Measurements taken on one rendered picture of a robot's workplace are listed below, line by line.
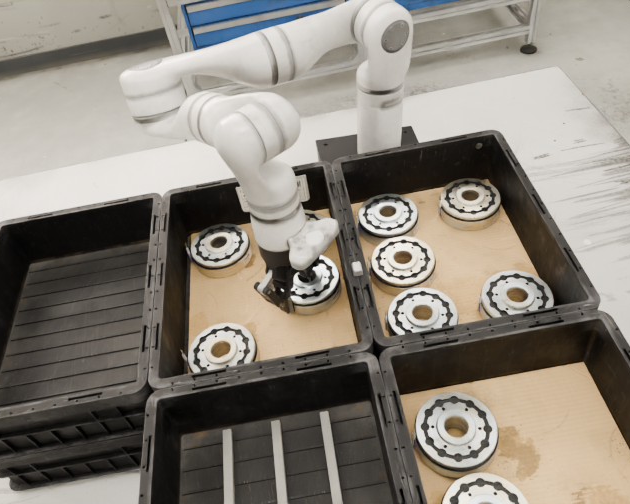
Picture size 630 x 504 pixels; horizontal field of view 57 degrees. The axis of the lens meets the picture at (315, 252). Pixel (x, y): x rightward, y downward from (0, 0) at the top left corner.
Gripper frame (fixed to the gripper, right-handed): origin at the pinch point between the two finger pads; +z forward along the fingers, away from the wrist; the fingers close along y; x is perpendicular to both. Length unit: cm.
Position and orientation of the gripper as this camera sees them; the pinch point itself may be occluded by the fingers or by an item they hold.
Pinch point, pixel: (296, 294)
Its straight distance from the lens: 92.5
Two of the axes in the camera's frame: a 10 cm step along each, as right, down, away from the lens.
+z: 1.3, 6.7, 7.3
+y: -5.9, 6.4, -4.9
